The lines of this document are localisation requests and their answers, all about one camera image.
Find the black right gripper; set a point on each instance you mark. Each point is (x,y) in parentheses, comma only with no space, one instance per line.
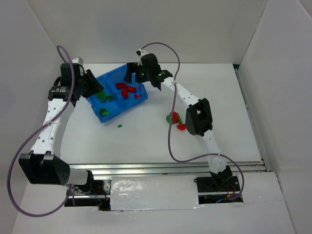
(131,68)

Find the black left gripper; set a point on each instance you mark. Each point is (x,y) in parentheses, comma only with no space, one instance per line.
(90,81)

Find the long green lego plate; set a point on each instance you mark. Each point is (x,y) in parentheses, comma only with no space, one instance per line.
(101,95)

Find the green numbered lego brick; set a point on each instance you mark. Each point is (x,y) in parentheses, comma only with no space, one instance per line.
(110,98)

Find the red two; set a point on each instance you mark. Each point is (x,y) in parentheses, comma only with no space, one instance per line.
(121,85)

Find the red green rounded lego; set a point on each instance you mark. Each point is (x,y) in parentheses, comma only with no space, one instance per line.
(131,89)

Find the small green lego brick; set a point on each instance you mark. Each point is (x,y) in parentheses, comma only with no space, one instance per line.
(102,110)

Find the large red green lego assembly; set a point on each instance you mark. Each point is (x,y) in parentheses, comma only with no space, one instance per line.
(175,119)

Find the red round lego piece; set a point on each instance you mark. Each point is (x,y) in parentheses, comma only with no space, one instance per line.
(181,126)

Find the red rounded lego brick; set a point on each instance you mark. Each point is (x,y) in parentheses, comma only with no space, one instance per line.
(124,93)

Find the green square lego brick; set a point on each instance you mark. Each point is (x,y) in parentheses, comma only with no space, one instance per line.
(105,113)

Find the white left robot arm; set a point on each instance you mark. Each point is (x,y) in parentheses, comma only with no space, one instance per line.
(43,165)

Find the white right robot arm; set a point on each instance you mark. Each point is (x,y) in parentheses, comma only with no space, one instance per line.
(198,115)

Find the blue plastic divided bin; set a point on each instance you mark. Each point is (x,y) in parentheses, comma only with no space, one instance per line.
(119,105)

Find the silver foil tape sheet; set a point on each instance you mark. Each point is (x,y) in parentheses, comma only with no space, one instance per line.
(154,193)

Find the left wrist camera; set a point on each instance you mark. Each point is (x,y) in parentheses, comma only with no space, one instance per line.
(78,60)

